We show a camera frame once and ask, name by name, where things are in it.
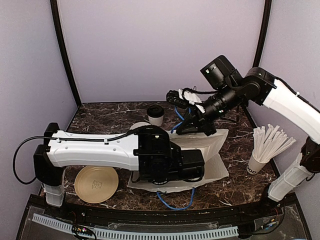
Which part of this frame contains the white perforated cable duct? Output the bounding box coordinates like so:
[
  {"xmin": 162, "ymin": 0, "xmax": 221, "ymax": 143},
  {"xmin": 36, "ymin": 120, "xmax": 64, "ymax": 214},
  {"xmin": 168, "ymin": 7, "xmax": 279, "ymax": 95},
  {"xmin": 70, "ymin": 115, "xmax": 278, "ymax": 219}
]
[{"xmin": 31, "ymin": 213, "xmax": 239, "ymax": 240}]

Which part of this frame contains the white paper cup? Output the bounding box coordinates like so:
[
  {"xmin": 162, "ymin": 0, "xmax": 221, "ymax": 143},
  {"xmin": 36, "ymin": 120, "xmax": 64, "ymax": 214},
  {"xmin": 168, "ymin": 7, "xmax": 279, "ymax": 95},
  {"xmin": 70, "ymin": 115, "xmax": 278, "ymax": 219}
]
[{"xmin": 148, "ymin": 115, "xmax": 164, "ymax": 126}]

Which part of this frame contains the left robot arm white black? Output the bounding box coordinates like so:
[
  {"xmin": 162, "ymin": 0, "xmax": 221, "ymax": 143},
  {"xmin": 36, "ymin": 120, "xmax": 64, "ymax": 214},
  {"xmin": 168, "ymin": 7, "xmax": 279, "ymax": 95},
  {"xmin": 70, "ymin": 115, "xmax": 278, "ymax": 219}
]
[{"xmin": 12, "ymin": 122, "xmax": 205, "ymax": 218}]

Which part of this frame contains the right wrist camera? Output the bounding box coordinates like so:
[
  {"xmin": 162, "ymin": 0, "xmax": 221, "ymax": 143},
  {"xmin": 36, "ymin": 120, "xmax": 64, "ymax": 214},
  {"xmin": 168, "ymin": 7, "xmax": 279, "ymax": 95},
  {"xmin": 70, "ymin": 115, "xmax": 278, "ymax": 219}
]
[{"xmin": 166, "ymin": 88, "xmax": 203, "ymax": 111}]

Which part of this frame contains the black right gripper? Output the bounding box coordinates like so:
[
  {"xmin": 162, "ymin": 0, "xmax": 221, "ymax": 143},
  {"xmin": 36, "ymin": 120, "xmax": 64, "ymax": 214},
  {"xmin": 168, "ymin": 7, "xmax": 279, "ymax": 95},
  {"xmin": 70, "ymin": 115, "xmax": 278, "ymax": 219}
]
[{"xmin": 175, "ymin": 81, "xmax": 242, "ymax": 136}]

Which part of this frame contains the black front table rail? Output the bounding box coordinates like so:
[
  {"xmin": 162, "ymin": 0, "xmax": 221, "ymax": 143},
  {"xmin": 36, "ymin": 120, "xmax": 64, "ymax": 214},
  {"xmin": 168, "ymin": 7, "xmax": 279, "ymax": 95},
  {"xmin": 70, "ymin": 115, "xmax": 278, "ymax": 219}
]
[{"xmin": 27, "ymin": 194, "xmax": 283, "ymax": 225}]

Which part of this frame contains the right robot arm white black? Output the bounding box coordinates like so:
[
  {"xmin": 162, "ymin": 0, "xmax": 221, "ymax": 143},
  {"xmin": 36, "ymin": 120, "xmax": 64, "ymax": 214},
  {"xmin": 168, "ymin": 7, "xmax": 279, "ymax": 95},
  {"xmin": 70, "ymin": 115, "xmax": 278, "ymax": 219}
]
[{"xmin": 166, "ymin": 55, "xmax": 320, "ymax": 217}]

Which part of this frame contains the black plastic cup lid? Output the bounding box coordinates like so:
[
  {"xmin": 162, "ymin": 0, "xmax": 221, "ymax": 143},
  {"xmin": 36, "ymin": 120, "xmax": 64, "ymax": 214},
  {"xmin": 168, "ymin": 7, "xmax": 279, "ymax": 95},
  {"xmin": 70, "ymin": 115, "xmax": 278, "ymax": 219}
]
[{"xmin": 146, "ymin": 105, "xmax": 165, "ymax": 118}]

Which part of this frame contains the black frame post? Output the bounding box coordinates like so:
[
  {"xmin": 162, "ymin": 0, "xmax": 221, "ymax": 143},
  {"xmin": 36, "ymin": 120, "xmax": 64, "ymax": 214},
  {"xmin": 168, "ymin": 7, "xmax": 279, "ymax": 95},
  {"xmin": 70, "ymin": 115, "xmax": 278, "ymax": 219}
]
[
  {"xmin": 252, "ymin": 0, "xmax": 272, "ymax": 68},
  {"xmin": 50, "ymin": 0, "xmax": 82, "ymax": 108}
]

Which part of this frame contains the white ceramic bowl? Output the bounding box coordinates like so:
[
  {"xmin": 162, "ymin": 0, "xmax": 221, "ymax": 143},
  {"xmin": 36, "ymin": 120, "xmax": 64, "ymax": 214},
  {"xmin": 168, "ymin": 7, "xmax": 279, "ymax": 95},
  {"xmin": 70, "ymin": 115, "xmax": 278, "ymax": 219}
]
[{"xmin": 129, "ymin": 122, "xmax": 150, "ymax": 130}]

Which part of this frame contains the paper wrapped straws bundle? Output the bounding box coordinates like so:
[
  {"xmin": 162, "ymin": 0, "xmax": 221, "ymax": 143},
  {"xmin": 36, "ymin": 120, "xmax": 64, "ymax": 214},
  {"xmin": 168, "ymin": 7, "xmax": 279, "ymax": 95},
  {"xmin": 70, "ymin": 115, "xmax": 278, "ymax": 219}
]
[{"xmin": 252, "ymin": 123, "xmax": 296, "ymax": 164}]

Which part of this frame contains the white cup holding straws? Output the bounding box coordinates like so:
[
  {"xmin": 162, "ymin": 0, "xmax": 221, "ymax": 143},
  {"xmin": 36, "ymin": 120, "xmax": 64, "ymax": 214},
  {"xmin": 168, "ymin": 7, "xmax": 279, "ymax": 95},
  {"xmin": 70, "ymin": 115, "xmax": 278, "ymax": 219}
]
[{"xmin": 246, "ymin": 150, "xmax": 267, "ymax": 175}]

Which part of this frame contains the cream yellow plate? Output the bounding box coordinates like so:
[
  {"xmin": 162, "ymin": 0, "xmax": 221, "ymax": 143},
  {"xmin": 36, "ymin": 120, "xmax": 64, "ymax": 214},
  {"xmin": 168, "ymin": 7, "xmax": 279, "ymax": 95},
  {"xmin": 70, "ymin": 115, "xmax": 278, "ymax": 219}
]
[{"xmin": 74, "ymin": 166, "xmax": 119, "ymax": 204}]

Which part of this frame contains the left black frame post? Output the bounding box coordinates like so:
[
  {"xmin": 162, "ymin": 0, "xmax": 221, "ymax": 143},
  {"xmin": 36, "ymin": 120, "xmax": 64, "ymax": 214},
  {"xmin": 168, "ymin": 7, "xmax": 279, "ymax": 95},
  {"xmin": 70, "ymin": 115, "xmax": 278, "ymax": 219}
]
[{"xmin": 50, "ymin": 0, "xmax": 82, "ymax": 108}]

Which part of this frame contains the blue checkered paper bag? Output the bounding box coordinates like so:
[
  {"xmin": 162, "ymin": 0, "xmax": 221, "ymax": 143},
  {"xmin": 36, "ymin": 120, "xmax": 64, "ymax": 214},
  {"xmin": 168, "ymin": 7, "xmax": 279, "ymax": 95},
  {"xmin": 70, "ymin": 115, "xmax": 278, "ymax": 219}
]
[{"xmin": 127, "ymin": 106, "xmax": 230, "ymax": 211}]

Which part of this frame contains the right black frame post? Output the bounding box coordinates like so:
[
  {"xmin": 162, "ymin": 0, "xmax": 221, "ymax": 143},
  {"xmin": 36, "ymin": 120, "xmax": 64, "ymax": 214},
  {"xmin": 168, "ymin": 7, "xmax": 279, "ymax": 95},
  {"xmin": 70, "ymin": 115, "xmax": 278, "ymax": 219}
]
[{"xmin": 252, "ymin": 0, "xmax": 272, "ymax": 68}]

